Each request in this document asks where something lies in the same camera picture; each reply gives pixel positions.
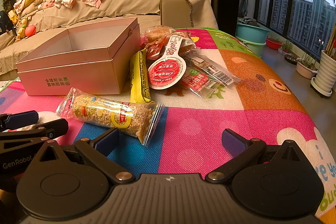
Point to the clear nut bar packet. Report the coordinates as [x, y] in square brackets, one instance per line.
[210, 66]

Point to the black window frame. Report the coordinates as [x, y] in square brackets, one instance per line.
[289, 3]

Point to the yellow plush toy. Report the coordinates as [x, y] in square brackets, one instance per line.
[19, 27]

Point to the spoon-shaped red white packet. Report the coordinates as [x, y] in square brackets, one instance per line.
[165, 73]

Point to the orange-red snack stick packet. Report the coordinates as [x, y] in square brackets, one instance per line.
[110, 113]

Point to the orange ball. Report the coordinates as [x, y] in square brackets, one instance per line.
[30, 31]

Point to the red snack packet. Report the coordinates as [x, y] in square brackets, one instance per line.
[195, 81]

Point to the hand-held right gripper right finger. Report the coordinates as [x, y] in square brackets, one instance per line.
[233, 144]

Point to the beige sofa cover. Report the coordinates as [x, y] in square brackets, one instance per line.
[126, 3]

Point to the colourful cartoon play mat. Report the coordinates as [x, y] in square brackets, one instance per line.
[210, 134]

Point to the small potted plant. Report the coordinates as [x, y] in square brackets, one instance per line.
[286, 47]

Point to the teal plastic basin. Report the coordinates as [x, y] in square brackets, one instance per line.
[252, 33]

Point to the yellow cheese bar packet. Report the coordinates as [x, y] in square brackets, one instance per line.
[139, 77]

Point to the pink cardboard box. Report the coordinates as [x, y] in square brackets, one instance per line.
[71, 77]

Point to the cream floral quilt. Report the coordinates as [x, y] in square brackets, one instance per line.
[29, 2]

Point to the small dark plant pot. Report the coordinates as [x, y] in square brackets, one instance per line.
[290, 60]

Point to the red plastic basin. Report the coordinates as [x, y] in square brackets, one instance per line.
[273, 45]

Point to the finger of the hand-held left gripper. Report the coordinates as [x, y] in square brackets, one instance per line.
[22, 119]
[57, 127]

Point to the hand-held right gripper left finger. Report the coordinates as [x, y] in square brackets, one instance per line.
[107, 142]

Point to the beige sofa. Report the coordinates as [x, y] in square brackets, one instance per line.
[174, 11]

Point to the black bag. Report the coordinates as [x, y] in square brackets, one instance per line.
[5, 23]

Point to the white ribbed plant pot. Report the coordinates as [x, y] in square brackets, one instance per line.
[325, 71]

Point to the light green plastic basin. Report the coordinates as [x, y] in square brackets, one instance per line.
[253, 49]

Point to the white wheeled pot tray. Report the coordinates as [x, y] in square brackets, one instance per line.
[319, 91]

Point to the pink plant pot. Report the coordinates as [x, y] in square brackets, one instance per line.
[305, 70]

